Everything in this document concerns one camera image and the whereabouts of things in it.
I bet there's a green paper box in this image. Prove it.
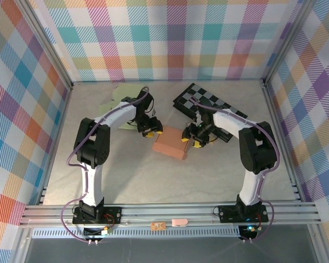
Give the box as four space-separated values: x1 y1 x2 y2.
98 85 143 131

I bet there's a black grey folding chessboard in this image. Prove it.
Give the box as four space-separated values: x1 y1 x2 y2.
172 83 249 143

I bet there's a black controller board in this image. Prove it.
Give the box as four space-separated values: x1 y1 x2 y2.
239 225 260 241
83 226 112 239

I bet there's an aluminium side rail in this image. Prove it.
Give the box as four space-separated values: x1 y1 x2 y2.
262 79 304 202
37 84 75 206

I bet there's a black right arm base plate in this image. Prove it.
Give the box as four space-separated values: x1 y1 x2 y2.
218 204 269 223

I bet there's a long aluminium frame rail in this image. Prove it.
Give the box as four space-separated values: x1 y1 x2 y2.
19 201 323 228

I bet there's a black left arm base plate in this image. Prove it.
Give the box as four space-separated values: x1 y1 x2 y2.
72 205 123 226

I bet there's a grey slotted cable duct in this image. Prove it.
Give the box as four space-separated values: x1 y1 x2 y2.
31 228 241 239

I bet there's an aluminium corner post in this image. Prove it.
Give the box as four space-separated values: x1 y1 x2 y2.
15 0 75 91
262 0 319 87

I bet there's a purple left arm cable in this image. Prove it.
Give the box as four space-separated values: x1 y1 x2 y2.
60 86 154 243

